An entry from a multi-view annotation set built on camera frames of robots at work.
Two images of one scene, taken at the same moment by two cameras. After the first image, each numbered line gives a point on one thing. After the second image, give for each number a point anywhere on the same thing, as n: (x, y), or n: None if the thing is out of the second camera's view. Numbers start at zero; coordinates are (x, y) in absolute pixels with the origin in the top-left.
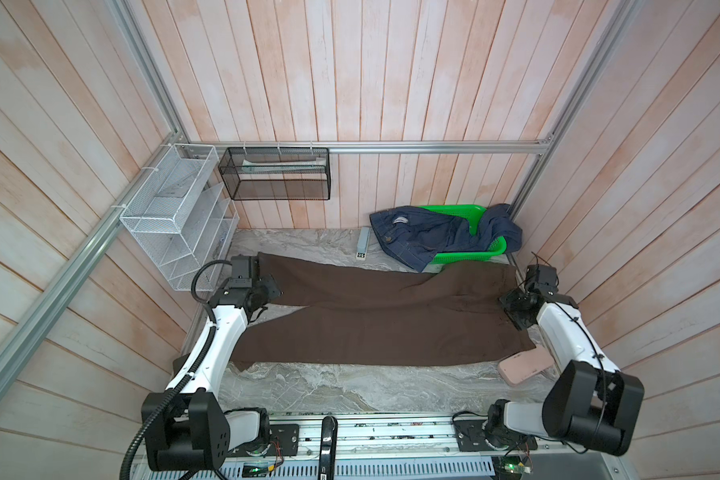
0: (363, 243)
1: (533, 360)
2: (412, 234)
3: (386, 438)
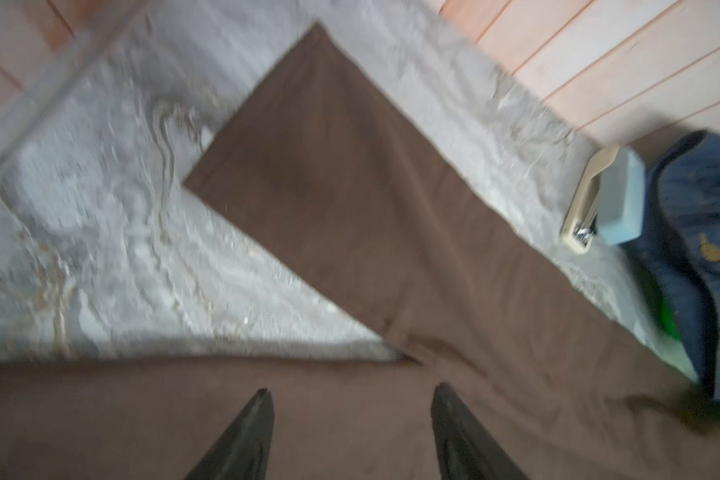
0: (607, 201)
1: None
2: (693, 244)
3: None
